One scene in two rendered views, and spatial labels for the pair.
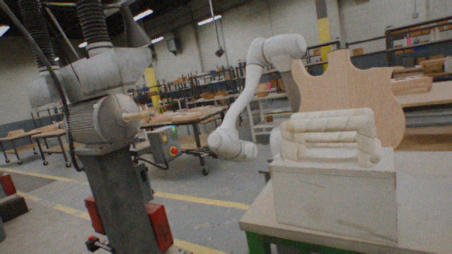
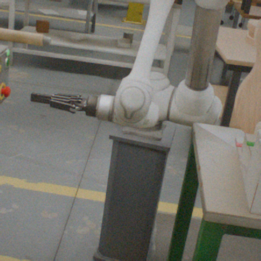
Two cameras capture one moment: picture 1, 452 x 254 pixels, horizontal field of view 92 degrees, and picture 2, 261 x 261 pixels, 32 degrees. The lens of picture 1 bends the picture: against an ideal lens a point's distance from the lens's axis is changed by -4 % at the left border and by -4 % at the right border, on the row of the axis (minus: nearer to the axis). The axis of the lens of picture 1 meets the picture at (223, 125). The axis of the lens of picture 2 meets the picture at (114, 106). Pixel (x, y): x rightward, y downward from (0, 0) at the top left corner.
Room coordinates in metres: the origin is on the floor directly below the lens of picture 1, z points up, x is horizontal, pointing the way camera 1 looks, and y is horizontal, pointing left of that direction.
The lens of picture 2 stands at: (-0.12, 0.72, 1.57)
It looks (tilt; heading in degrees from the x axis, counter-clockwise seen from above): 22 degrees down; 330
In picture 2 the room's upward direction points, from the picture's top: 8 degrees clockwise
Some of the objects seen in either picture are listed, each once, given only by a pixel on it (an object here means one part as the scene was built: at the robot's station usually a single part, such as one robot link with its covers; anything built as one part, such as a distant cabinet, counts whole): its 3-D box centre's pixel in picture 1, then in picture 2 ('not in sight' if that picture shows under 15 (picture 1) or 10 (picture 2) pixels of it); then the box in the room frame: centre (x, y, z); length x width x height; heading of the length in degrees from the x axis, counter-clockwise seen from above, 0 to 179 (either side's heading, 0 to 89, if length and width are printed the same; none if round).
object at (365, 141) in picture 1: (365, 144); not in sight; (0.45, -0.29, 1.15); 0.03 x 0.03 x 0.09
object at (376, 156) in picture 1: (373, 149); not in sight; (0.48, -0.32, 1.12); 0.11 x 0.03 x 0.03; 145
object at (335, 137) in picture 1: (335, 137); not in sight; (0.63, -0.31, 1.12); 0.20 x 0.03 x 0.03; 54
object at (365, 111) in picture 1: (328, 116); not in sight; (0.56, -0.27, 1.20); 0.20 x 0.03 x 0.03; 54
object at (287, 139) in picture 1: (288, 144); not in sight; (0.55, -0.15, 1.15); 0.03 x 0.03 x 0.09
